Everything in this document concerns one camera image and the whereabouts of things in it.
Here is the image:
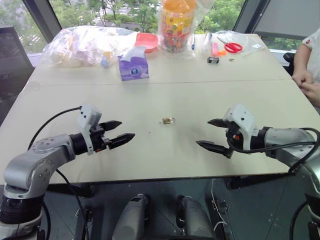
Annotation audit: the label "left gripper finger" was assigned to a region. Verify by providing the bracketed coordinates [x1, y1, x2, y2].
[108, 132, 136, 151]
[99, 120, 123, 132]

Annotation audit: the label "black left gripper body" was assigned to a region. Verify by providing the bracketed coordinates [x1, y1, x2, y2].
[90, 122, 111, 153]

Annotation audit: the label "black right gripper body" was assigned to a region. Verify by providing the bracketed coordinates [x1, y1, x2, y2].
[225, 121, 245, 160]

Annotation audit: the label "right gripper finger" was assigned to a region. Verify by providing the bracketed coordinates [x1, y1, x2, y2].
[207, 118, 230, 129]
[195, 140, 233, 159]

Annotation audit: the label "person's right hand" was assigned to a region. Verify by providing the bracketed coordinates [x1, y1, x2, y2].
[291, 70, 314, 89]

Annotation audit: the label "person's left hand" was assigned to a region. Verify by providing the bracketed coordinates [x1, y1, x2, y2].
[301, 83, 320, 101]

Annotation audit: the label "purple tissue box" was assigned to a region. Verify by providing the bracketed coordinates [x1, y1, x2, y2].
[117, 45, 151, 82]

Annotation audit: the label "dark rounded grey robot leg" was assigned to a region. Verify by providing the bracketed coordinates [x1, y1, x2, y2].
[116, 193, 151, 240]
[175, 194, 216, 240]

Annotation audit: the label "clear bag of packaged goods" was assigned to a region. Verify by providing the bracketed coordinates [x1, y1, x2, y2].
[40, 25, 139, 69]

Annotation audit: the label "flat clear plastic bag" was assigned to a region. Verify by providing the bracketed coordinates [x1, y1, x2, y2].
[199, 29, 266, 58]

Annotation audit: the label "pink plastic tray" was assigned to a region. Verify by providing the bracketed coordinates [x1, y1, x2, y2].
[134, 32, 160, 54]

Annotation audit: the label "black chair armrest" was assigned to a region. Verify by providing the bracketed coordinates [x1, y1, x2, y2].
[282, 51, 296, 76]

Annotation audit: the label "colourful candy jar in bag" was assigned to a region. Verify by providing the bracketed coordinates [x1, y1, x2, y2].
[156, 0, 199, 54]

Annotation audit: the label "person's white shirt torso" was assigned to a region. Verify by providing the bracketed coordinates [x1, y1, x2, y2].
[294, 26, 320, 85]

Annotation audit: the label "grey roller blind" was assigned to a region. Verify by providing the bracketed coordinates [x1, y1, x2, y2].
[252, 0, 320, 41]

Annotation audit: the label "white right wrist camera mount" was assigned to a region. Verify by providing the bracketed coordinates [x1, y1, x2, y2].
[222, 103, 257, 151]

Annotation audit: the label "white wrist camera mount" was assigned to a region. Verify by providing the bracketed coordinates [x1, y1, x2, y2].
[222, 103, 257, 151]
[77, 104, 103, 154]

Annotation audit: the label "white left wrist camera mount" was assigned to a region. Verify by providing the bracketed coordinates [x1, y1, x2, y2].
[77, 104, 103, 154]

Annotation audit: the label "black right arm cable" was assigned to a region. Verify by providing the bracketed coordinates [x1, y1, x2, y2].
[230, 127, 320, 176]

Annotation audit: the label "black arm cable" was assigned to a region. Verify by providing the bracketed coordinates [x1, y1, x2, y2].
[27, 106, 90, 240]
[230, 127, 320, 176]

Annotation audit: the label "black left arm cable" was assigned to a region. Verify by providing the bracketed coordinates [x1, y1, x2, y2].
[27, 106, 90, 240]

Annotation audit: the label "black table frame bar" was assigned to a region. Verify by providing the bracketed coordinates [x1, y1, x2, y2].
[225, 171, 294, 191]

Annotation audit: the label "thin white cable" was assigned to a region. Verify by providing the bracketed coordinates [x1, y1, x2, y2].
[211, 178, 229, 230]

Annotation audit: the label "red handled scissors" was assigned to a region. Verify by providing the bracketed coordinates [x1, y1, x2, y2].
[216, 35, 244, 54]

